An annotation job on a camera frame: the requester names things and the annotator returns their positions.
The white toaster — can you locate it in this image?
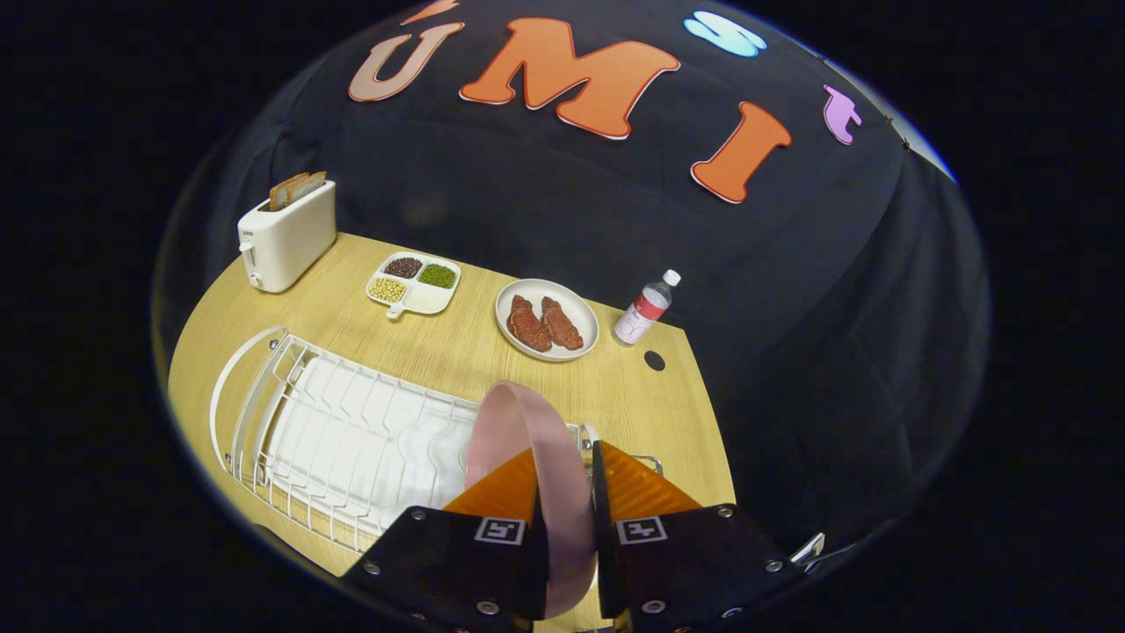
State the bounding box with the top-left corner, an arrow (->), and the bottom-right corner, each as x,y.
237,180 -> 338,294

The white divided dish with beans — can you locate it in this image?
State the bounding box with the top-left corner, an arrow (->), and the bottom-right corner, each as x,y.
366,252 -> 461,319

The pink plate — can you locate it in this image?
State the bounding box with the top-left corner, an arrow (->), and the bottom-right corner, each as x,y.
464,381 -> 599,619

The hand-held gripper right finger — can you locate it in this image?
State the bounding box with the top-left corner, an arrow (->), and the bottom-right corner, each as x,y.
591,440 -> 805,633

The white wire dish rack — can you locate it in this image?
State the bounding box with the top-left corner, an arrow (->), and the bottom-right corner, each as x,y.
209,325 -> 600,555

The red meat piece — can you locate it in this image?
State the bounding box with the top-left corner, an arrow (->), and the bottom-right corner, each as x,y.
541,296 -> 584,351
507,295 -> 553,353

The white round plate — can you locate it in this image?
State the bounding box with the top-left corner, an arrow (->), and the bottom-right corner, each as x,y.
495,279 -> 600,363

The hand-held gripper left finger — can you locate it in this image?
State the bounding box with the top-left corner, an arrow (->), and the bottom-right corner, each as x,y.
338,447 -> 550,633

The black backdrop cloth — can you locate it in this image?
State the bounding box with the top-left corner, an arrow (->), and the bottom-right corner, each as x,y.
154,0 -> 994,564

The clear bottle with red label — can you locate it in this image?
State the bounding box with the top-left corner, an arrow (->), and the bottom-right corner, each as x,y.
613,269 -> 682,346

